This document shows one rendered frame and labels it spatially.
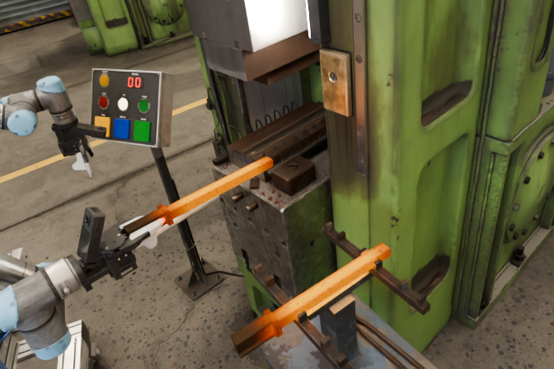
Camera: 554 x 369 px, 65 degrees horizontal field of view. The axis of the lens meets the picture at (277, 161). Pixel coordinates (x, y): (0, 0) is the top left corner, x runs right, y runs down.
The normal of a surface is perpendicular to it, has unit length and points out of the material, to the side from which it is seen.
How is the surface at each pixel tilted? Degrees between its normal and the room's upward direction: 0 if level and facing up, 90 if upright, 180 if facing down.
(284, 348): 0
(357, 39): 90
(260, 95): 90
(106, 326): 0
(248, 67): 90
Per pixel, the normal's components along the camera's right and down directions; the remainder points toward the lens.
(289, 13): 0.66, 0.34
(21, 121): 0.45, 0.45
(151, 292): -0.13, -0.82
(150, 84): -0.40, 0.07
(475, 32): -0.65, 0.49
